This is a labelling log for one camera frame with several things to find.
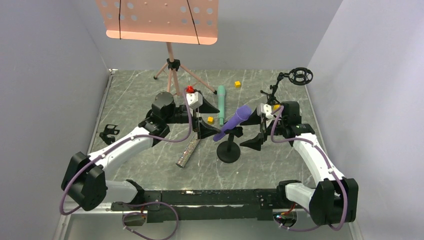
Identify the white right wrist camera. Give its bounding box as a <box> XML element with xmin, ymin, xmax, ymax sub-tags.
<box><xmin>256</xmin><ymin>103</ymin><xmax>275</xmax><ymax>121</ymax></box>

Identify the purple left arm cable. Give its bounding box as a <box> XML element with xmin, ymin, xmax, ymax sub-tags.
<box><xmin>58</xmin><ymin>87</ymin><xmax>194</xmax><ymax>240</ymax></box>

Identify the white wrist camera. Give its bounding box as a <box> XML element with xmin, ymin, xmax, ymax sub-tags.
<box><xmin>186</xmin><ymin>85</ymin><xmax>203</xmax><ymax>110</ymax></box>
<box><xmin>256</xmin><ymin>103</ymin><xmax>275</xmax><ymax>121</ymax></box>

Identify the yellow cube under tripod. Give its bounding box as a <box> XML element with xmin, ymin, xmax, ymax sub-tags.
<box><xmin>272</xmin><ymin>104</ymin><xmax>281</xmax><ymax>111</ymax></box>

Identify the yellow cube near teal microphone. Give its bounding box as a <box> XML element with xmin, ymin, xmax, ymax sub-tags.
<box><xmin>207</xmin><ymin>116</ymin><xmax>214</xmax><ymax>124</ymax></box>

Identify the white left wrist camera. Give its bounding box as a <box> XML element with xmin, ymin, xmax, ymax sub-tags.
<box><xmin>186</xmin><ymin>85</ymin><xmax>203</xmax><ymax>110</ymax></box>

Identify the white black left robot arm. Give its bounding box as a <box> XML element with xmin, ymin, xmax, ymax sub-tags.
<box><xmin>59</xmin><ymin>90</ymin><xmax>220</xmax><ymax>215</ymax></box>

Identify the black tripod shock-mount stand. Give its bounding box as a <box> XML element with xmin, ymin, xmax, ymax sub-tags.
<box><xmin>260</xmin><ymin>67</ymin><xmax>314</xmax><ymax>105</ymax></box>

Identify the pink music stand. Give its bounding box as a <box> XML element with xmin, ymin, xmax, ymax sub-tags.
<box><xmin>95</xmin><ymin>0</ymin><xmax>219</xmax><ymax>96</ymax></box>

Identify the teal green microphone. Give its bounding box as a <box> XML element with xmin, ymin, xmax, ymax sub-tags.
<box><xmin>217</xmin><ymin>85</ymin><xmax>226</xmax><ymax>127</ymax></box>

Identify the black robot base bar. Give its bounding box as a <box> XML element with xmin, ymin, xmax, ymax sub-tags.
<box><xmin>111</xmin><ymin>188</ymin><xmax>293</xmax><ymax>223</ymax></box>

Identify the black round-base microphone stand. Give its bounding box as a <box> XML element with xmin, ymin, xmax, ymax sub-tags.
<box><xmin>216</xmin><ymin>126</ymin><xmax>243</xmax><ymax>164</ymax></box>

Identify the purple microphone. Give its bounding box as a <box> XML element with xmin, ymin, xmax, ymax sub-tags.
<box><xmin>212</xmin><ymin>105</ymin><xmax>252</xmax><ymax>142</ymax></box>

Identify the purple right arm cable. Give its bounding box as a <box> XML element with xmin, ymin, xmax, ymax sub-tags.
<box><xmin>269</xmin><ymin>105</ymin><xmax>349</xmax><ymax>233</ymax></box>

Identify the aluminium table edge rail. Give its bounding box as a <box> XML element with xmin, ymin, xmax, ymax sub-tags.
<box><xmin>86</xmin><ymin>69</ymin><xmax>117</xmax><ymax>155</ymax></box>

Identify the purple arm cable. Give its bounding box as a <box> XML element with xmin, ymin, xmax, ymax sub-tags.
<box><xmin>269</xmin><ymin>105</ymin><xmax>349</xmax><ymax>233</ymax></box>
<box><xmin>58</xmin><ymin>87</ymin><xmax>194</xmax><ymax>240</ymax></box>

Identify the black clip stand at left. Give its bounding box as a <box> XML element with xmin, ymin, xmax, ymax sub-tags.
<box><xmin>99</xmin><ymin>124</ymin><xmax>120</xmax><ymax>145</ymax></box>

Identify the yellow cube at back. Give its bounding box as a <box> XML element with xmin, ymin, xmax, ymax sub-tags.
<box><xmin>234</xmin><ymin>81</ymin><xmax>242</xmax><ymax>88</ymax></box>

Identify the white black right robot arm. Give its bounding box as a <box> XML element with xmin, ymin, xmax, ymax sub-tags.
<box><xmin>213</xmin><ymin>101</ymin><xmax>359</xmax><ymax>231</ymax></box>

